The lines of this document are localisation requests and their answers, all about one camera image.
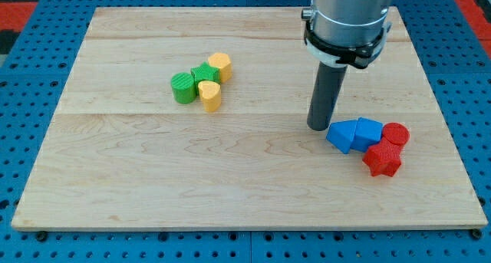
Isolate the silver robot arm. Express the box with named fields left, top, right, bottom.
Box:
left=301, top=0, right=392, bottom=48

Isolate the yellow heart block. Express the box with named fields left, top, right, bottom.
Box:
left=198, top=81, right=222, bottom=112

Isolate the green star block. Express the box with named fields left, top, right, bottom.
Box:
left=190, top=62, right=221, bottom=94

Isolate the yellow hexagon block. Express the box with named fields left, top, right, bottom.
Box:
left=208, top=52, right=233, bottom=83

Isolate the green cylinder block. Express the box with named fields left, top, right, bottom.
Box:
left=170, top=72, right=196, bottom=104

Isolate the blue triangle block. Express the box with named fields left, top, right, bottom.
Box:
left=326, top=120, right=358, bottom=154

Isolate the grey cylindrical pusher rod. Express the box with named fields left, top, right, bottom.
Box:
left=307, top=62, right=347, bottom=131

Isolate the blue cube block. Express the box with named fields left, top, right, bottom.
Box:
left=351, top=117, right=383, bottom=152

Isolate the light wooden board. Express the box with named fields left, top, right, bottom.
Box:
left=12, top=7, right=488, bottom=232

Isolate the red star block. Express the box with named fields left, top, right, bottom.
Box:
left=362, top=137, right=403, bottom=177

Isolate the red cylinder block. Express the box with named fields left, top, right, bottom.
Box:
left=382, top=123, right=410, bottom=146

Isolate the black and white clamp ring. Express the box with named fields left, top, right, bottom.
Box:
left=302, top=20, right=393, bottom=71

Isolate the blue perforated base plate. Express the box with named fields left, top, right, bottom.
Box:
left=1, top=0, right=490, bottom=262

